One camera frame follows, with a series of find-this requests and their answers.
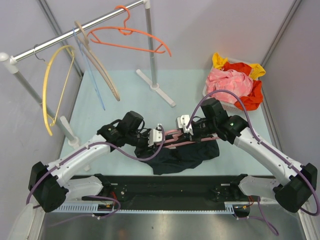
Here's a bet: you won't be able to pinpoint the white laundry basket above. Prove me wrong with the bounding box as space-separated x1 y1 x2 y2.
203 52 266 111

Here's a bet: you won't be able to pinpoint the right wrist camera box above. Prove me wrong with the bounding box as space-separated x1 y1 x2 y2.
176 114 193 135

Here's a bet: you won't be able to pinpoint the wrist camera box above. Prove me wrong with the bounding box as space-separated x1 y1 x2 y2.
148 123 165 147
176 114 193 135

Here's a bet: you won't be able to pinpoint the red orange garment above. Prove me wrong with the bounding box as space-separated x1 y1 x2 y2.
222 62 266 111

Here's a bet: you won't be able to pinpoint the purple cable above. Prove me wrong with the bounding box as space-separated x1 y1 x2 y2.
26 124 166 210
186 89 320 217

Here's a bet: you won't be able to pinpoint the white cable duct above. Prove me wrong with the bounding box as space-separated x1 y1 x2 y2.
53 202 251 215

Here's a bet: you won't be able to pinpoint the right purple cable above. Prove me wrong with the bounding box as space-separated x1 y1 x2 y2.
186 89 320 217

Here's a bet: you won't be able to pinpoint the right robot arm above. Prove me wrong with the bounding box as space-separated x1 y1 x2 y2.
177 98 320 216

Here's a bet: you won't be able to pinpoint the yellow hanger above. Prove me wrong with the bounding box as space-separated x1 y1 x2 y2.
42 45 76 137

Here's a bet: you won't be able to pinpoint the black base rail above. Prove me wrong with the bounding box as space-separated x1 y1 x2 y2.
97 174 257 211

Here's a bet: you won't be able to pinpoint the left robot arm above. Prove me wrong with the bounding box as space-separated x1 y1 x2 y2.
26 111 165 213

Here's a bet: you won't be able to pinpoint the dark navy shorts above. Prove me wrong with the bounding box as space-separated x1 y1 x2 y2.
145 140 220 175

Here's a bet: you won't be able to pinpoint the clothes rack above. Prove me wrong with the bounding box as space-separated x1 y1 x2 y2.
0 0 176 149

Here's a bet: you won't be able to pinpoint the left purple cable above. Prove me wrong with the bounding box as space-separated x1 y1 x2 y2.
26 124 166 210

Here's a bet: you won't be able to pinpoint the yellow garment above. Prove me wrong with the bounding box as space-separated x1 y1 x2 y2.
212 52 266 80

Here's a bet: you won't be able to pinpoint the pink garment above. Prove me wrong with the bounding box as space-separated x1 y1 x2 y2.
205 68 253 98

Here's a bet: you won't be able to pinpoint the orange hanger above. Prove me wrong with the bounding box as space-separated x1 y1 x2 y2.
87 5 172 57

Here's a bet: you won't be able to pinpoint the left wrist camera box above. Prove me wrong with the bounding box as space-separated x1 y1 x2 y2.
148 123 165 147

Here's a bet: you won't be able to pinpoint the blue wire hanger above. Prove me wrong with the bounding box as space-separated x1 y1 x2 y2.
72 27 106 111

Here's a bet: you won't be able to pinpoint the beige hanger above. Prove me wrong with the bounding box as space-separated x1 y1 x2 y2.
74 21 121 102

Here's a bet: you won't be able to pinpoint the pink hanger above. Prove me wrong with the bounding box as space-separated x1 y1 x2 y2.
162 129 204 149

